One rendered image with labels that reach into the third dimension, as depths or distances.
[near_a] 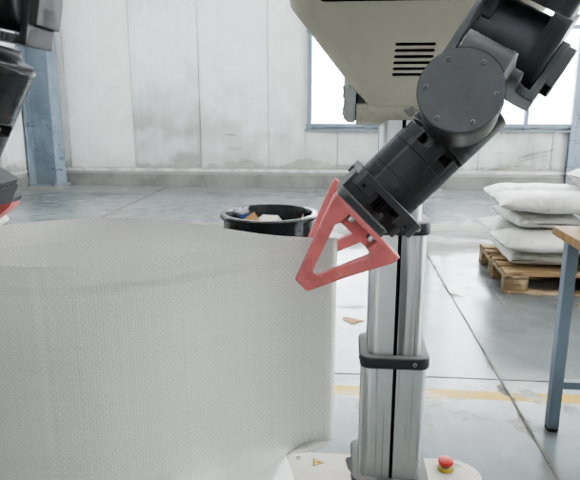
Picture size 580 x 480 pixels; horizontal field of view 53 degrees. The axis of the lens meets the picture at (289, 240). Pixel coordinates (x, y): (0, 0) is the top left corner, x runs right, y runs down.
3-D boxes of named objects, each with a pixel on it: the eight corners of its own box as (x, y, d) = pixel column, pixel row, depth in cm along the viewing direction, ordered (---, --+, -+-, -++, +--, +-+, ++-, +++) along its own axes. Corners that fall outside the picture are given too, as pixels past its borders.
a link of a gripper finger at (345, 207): (267, 262, 44) (357, 173, 42) (276, 243, 51) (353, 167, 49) (330, 324, 44) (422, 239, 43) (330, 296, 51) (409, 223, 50)
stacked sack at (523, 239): (589, 242, 390) (591, 223, 387) (619, 258, 348) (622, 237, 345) (488, 240, 395) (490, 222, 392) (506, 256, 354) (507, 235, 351)
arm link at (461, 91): (573, 56, 47) (480, 8, 49) (611, -2, 36) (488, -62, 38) (488, 183, 48) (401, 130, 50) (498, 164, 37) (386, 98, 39)
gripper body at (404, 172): (345, 185, 44) (417, 113, 43) (343, 173, 54) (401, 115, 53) (404, 244, 45) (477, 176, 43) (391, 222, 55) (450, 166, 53)
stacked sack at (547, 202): (596, 207, 384) (599, 188, 381) (617, 219, 343) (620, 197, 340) (491, 204, 398) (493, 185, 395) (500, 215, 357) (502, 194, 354)
